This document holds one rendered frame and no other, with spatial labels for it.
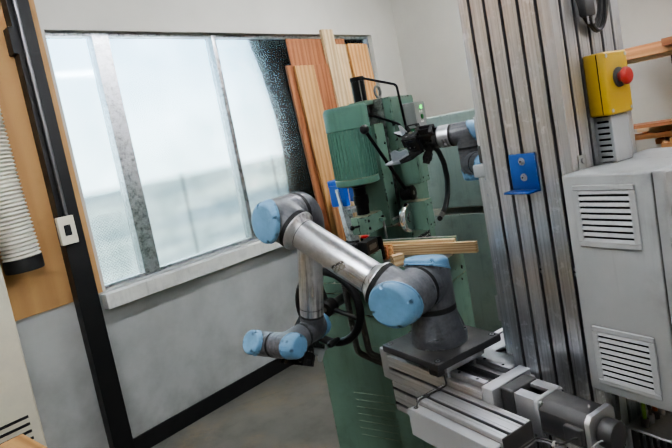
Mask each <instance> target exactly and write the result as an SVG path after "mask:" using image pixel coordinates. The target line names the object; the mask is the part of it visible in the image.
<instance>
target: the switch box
mask: <svg viewBox="0 0 672 448"><path fill-rule="evenodd" d="M419 105H422V109H420V108H419ZM402 106H403V111H404V115H405V120H406V124H407V125H410V124H415V123H419V125H420V126H423V125H427V119H426V113H425V107H424V102H423V101H417V102H411V103H406V104H402ZM419 110H422V112H419ZM421 114H423V115H424V118H423V119H421V116H420V115H421ZM421 120H424V122H421Z"/></svg>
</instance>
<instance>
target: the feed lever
mask: <svg viewBox="0 0 672 448"><path fill-rule="evenodd" d="M360 132H361V133H362V134H365V135H366V136H367V137H368V139H369V140H370V142H371V143H372V145H373V146H374V147H375V149H376V150H377V152H378V153H379V155H380V156H381V158H382V159H383V160H384V162H385V163H388V162H389V161H388V160H387V158H386V157H385V155H384V154H383V152H382V151H381V150H380V148H379V147H378V145H377V144H376V142H375V141H374V139H373V138H372V136H371V135H370V134H369V127H368V126H367V125H362V126H361V127H360ZM388 168H389V169H390V170H391V172H392V173H393V175H394V176H395V178H396V179H397V181H398V182H399V183H400V185H401V186H402V187H401V188H400V197H401V199H402V200H403V201H407V200H415V199H418V196H417V191H416V188H415V186H414V185H409V186H405V184H404V183H403V182H402V180H401V179H400V177H399V176H398V174H397V173H396V171H395V170H394V168H393V167H392V166H388Z"/></svg>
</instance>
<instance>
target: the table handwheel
mask: <svg viewBox="0 0 672 448"><path fill-rule="evenodd" d="M323 276H328V277H331V278H333V279H335V280H337V281H338V282H340V283H341V284H342V285H343V286H344V287H345V288H346V289H347V291H348V292H349V295H350V299H351V298H352V299H353V302H354V304H355V308H356V315H354V314H351V313H348V312H346V311H343V310H341V309H339V306H341V305H342V304H344V303H345V302H344V297H343V293H341V294H339V295H338V296H336V297H335V298H331V297H327V295H326V292H325V290H324V287H323V295H324V313H325V314H326V315H327V316H328V317H330V316H332V315H333V314H335V313H338V314H341V315H343V316H346V317H348V318H351V319H353V320H356V322H355V326H354V328H353V330H352V331H351V332H350V334H348V335H347V336H345V337H342V338H340V341H339V342H338V343H337V344H336V345H335V346H344V345H347V344H349V343H351V342H353V341H354V340H355V339H356V338H357V337H358V336H359V334H360V332H361V330H362V328H363V324H364V307H363V303H362V300H361V297H360V295H359V293H358V291H357V289H356V288H355V287H354V286H352V285H351V284H349V283H348V282H346V281H345V280H343V279H342V278H340V277H339V276H337V275H336V274H334V273H333V272H331V271H330V270H328V269H327V268H323ZM295 303H296V309H297V313H298V315H300V302H299V283H298V285H297V288H296V293H295ZM332 339H333V338H331V337H328V336H326V335H325V336H324V337H323V338H321V339H319V341H320V342H322V343H324V344H327V343H328V342H329V341H330V340H332Z"/></svg>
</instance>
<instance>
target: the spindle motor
mask: <svg viewBox="0 0 672 448"><path fill-rule="evenodd" d="M323 119H324V124H325V130H326V134H328V135H327V140H328V145H329V151H330V156H331V161H332V167H333V172H334V177H335V183H336V187H337V188H350V187H357V186H362V185H367V184H371V183H374V182H376V181H378V180H380V177H379V172H378V166H377V161H376V155H375V150H374V146H373V145H372V143H371V142H370V140H369V139H368V137H367V136H366V135H365V134H362V133H361V132H360V127H361V126H362V125H367V126H368V127H369V126H370V122H369V116H368V110H367V106H366V104H365V103H359V104H352V105H347V106H341V107H337V108H332V109H328V110H325V111H323ZM369 134H370V135H371V136H372V133H371V127H369Z"/></svg>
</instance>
